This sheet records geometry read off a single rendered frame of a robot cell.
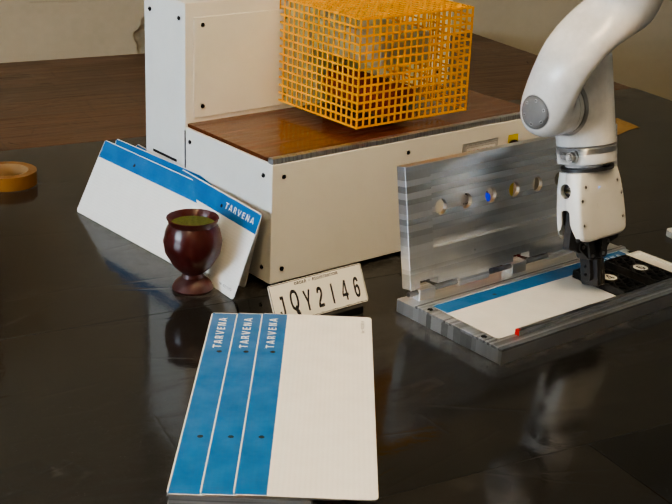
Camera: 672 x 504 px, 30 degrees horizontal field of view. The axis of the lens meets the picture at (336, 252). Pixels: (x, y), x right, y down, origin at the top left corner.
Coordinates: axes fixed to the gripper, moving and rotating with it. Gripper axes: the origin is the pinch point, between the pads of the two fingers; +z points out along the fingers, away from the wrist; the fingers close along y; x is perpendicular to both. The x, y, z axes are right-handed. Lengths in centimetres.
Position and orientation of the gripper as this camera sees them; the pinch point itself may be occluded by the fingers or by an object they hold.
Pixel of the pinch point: (592, 271)
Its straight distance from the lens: 185.1
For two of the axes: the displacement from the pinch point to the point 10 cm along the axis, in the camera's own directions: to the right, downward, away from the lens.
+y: 7.8, -1.9, 5.9
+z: 0.9, 9.8, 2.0
